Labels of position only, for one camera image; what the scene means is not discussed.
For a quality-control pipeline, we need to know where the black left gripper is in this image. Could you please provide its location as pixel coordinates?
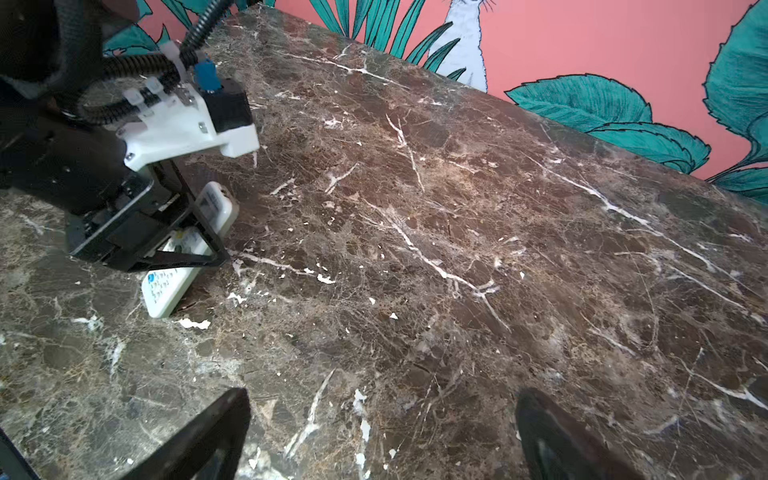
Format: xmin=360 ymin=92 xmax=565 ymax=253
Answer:
xmin=66 ymin=160 xmax=231 ymax=272

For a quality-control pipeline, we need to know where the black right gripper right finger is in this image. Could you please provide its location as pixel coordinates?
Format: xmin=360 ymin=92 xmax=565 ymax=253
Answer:
xmin=515 ymin=387 xmax=642 ymax=479

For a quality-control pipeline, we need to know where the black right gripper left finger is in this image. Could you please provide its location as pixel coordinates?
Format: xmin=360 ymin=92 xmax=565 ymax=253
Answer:
xmin=124 ymin=388 xmax=251 ymax=479

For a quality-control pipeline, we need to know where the grey remote control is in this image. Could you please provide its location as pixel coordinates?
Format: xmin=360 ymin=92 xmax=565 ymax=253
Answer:
xmin=140 ymin=181 xmax=235 ymax=319

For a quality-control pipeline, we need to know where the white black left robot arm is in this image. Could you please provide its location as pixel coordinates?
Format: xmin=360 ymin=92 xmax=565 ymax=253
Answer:
xmin=1 ymin=1 xmax=254 ymax=272

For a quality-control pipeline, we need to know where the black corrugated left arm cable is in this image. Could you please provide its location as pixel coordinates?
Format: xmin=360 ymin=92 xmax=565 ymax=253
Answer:
xmin=56 ymin=0 xmax=241 ymax=126

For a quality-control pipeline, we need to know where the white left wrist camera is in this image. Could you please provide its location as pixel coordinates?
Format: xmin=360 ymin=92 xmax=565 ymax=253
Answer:
xmin=118 ymin=79 xmax=260 ymax=172

